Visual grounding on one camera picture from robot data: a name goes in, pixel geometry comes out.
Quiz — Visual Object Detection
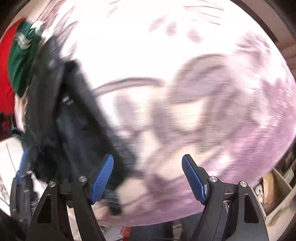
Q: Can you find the black leather jacket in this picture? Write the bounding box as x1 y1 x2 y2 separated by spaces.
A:
25 37 135 215

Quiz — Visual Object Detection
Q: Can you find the cardboard box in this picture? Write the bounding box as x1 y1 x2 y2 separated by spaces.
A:
253 168 295 226

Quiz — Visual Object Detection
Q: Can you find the red garment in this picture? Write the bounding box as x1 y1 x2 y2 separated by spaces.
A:
0 18 25 115

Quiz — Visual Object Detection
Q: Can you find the floral fleece blanket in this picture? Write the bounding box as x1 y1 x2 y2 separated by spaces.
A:
14 0 296 227

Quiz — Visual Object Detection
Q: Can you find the green striped garment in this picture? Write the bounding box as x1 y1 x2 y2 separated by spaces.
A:
8 20 45 97

